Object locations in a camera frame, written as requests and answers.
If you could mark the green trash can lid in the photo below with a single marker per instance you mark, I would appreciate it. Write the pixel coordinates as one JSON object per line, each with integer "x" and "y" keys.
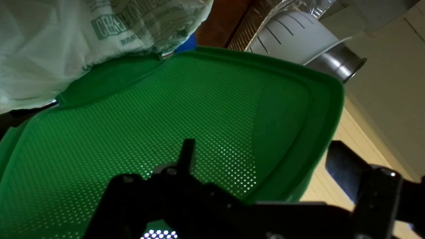
{"x": 261, "y": 128}

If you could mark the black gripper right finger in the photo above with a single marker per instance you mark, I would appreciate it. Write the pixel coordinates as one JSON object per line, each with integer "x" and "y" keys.
{"x": 350, "y": 172}

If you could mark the pale green bin liner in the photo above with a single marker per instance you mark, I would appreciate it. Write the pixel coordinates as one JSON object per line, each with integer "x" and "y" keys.
{"x": 49, "y": 44}

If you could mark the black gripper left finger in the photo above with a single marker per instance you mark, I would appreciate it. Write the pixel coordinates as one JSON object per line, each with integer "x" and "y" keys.
{"x": 187, "y": 156}

